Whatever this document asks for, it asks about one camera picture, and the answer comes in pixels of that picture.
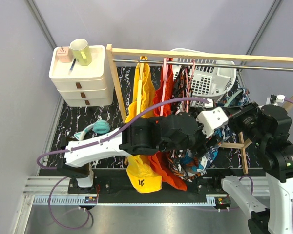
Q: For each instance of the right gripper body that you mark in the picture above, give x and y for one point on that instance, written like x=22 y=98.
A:
x=243 y=118

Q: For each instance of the blue patterned shorts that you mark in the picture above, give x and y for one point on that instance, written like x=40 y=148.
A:
x=222 y=136

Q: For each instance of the mint green hanger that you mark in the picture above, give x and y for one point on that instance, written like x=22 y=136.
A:
x=233 y=97

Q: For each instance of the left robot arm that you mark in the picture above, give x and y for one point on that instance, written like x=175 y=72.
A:
x=175 y=134

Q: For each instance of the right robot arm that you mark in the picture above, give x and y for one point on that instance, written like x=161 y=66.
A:
x=268 y=129

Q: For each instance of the thin pink hanger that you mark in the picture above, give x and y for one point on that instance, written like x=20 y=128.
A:
x=188 y=74

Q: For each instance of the black orange patterned shorts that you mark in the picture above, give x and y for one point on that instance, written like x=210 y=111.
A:
x=178 y=160

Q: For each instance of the yellow shorts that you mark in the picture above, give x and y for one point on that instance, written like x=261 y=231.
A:
x=141 y=175

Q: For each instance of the wooden clothes rack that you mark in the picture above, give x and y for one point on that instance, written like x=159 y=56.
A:
x=111 y=52

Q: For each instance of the white laundry basket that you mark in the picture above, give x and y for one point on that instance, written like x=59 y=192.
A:
x=212 y=78

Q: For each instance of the teal headphones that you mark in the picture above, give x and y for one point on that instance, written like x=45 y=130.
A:
x=99 y=127

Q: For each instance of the cream drawer unit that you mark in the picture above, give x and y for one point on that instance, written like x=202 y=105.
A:
x=90 y=85

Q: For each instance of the green mug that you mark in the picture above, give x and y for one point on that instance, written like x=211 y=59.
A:
x=81 y=51

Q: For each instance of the blue pen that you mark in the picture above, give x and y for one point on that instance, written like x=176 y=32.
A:
x=72 y=66

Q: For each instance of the pink cube holder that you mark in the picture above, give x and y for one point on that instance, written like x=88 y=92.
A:
x=64 y=54

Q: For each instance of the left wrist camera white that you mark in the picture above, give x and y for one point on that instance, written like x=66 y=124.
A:
x=212 y=120

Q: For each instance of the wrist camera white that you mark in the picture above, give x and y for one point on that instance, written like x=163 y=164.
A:
x=275 y=99
x=212 y=120

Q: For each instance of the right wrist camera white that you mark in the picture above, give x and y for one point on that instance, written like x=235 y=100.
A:
x=275 y=99

